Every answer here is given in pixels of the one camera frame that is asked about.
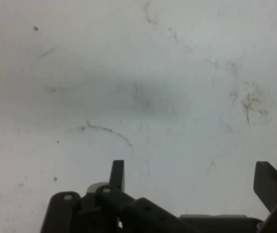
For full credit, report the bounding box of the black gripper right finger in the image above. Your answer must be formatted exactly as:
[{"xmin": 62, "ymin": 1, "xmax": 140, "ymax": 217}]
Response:
[{"xmin": 253, "ymin": 161, "xmax": 277, "ymax": 233}]

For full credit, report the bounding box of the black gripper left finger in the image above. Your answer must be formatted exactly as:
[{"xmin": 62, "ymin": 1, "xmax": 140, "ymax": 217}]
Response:
[{"xmin": 40, "ymin": 160, "xmax": 197, "ymax": 233}]

